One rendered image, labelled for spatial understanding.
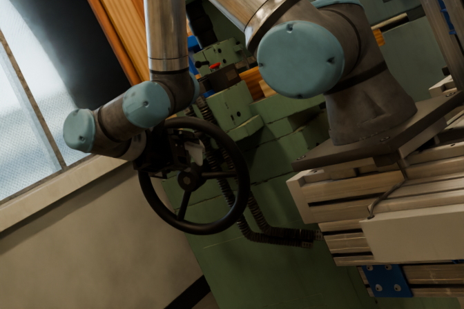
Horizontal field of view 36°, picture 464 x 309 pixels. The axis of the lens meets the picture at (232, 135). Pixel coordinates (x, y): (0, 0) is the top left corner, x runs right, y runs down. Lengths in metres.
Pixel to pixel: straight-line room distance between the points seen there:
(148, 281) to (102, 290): 0.27
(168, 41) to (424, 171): 0.51
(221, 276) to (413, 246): 0.98
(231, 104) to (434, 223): 0.79
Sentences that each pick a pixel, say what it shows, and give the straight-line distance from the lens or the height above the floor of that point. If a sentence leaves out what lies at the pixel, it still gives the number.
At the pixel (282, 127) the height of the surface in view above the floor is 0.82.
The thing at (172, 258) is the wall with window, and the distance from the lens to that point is 3.49.
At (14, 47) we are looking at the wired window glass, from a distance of 3.31.
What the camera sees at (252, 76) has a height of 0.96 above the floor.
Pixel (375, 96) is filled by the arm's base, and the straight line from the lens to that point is 1.16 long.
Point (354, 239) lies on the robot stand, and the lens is 1.28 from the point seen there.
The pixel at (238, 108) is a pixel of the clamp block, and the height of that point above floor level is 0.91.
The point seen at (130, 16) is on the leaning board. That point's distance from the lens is 3.52.
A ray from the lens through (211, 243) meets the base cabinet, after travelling 1.91.
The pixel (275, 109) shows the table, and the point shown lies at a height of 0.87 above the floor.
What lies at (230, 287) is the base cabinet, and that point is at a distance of 1.95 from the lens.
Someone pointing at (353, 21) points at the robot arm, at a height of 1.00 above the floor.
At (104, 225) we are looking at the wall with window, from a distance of 3.24.
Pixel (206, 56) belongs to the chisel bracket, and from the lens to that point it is 1.88.
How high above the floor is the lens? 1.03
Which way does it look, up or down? 6 degrees down
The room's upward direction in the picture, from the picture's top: 24 degrees counter-clockwise
